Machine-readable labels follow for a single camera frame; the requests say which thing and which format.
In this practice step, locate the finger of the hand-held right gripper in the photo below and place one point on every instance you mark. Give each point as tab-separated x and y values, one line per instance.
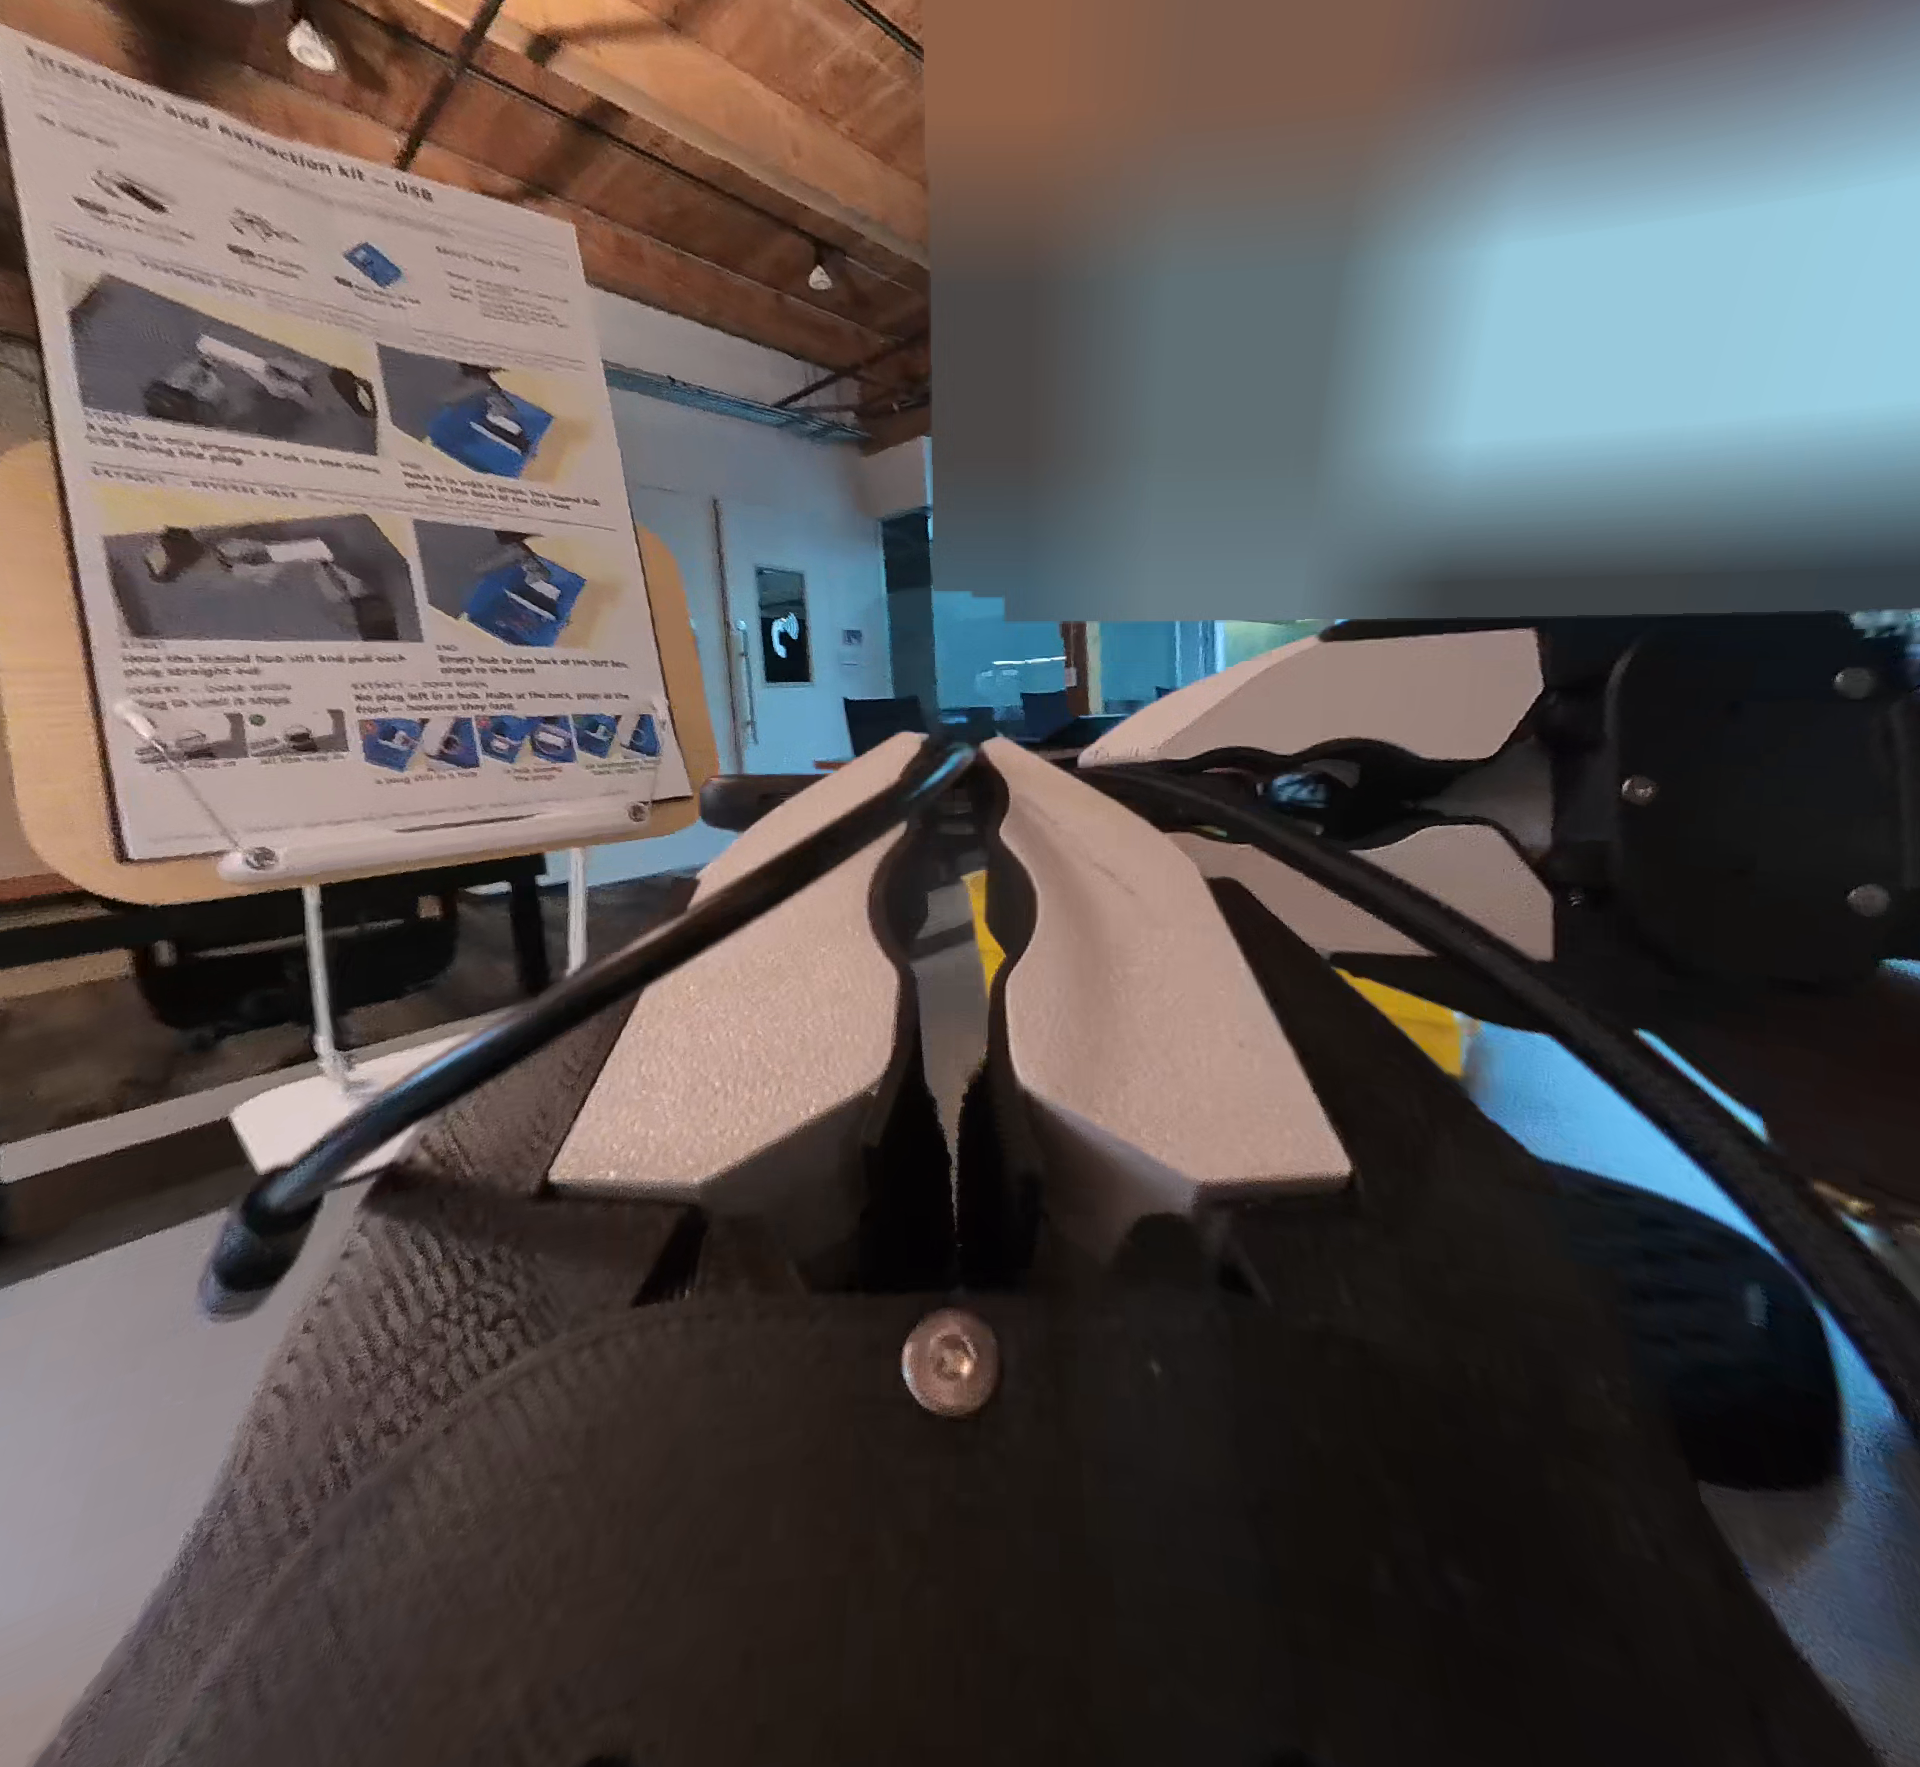
1440	895
1381	687

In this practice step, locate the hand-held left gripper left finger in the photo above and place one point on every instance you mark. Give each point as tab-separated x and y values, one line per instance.
719	1047

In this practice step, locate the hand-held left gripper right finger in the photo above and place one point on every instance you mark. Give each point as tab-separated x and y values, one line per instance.
1155	1047

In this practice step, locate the yellow plastic bin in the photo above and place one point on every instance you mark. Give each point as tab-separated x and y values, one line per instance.
1410	1025

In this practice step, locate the black phone sign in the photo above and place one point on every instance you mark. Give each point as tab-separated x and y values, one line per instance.
782	627

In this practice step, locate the black wrist rest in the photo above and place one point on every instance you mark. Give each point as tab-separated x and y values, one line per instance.
1694	1348

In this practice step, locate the printed instruction sheet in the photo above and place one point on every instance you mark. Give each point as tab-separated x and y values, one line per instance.
299	447

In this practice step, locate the wooden display board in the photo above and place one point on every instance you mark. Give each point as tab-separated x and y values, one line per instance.
46	687

